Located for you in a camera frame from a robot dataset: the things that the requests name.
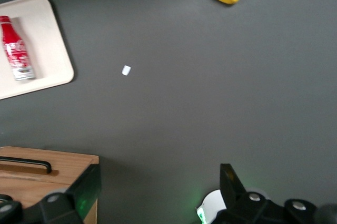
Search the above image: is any red coke bottle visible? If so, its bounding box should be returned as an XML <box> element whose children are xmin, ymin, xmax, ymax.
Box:
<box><xmin>0</xmin><ymin>15</ymin><xmax>36</xmax><ymax>81</ymax></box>

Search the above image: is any beige plastic tray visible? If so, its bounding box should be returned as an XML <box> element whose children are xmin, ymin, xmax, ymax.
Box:
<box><xmin>0</xmin><ymin>0</ymin><xmax>75</xmax><ymax>100</ymax></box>

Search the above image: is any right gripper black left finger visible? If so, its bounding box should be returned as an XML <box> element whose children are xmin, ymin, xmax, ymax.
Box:
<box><xmin>25</xmin><ymin>164</ymin><xmax>102</xmax><ymax>224</ymax></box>

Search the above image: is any wooden drawer front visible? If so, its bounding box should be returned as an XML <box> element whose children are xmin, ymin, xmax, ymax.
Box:
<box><xmin>0</xmin><ymin>152</ymin><xmax>90</xmax><ymax>180</ymax></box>

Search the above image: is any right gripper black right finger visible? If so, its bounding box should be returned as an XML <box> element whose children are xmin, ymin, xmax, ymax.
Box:
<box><xmin>215</xmin><ymin>163</ymin><xmax>286</xmax><ymax>224</ymax></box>

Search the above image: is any wooden drawer cabinet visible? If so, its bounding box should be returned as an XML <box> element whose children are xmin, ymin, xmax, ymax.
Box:
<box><xmin>0</xmin><ymin>146</ymin><xmax>100</xmax><ymax>224</ymax></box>

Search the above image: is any black drawer handle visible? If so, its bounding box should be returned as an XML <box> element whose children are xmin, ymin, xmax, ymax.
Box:
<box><xmin>0</xmin><ymin>156</ymin><xmax>52</xmax><ymax>175</ymax></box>

